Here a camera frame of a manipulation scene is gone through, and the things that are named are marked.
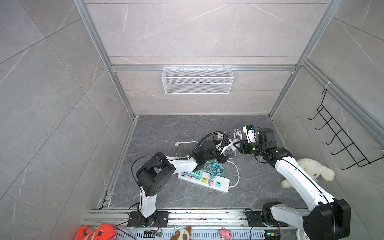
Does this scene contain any white charger cube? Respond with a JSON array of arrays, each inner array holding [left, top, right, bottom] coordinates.
[[227, 142, 237, 152]]

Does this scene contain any white power strip cord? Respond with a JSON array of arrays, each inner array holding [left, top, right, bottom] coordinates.
[[174, 140, 241, 188]]

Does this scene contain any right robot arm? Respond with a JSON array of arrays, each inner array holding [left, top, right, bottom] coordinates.
[[234, 125, 351, 240]]

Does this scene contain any brown white plush toy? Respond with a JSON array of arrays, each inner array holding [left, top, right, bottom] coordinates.
[[171, 226, 192, 240]]

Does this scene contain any black wall hook rack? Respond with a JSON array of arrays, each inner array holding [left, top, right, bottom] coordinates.
[[308, 89, 384, 171]]

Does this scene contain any pink plush toy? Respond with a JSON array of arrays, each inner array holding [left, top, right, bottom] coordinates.
[[219, 228, 233, 240]]

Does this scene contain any white wire mesh basket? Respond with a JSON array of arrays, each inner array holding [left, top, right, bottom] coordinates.
[[162, 67, 234, 95]]

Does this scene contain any white plush dog toy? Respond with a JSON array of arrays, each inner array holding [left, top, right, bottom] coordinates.
[[295, 159, 335, 182]]

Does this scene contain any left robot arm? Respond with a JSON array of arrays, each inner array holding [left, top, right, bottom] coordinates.
[[133, 131, 234, 227]]

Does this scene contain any white multicolour power strip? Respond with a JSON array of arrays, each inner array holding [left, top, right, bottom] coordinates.
[[178, 171, 230, 193]]

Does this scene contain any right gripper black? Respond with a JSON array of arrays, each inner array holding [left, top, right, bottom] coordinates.
[[233, 139, 266, 157]]

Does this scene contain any red plush toy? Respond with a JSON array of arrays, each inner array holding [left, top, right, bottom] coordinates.
[[74, 223, 116, 240]]

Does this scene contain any teal multi-head cable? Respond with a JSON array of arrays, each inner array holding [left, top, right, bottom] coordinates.
[[200, 160, 226, 176]]

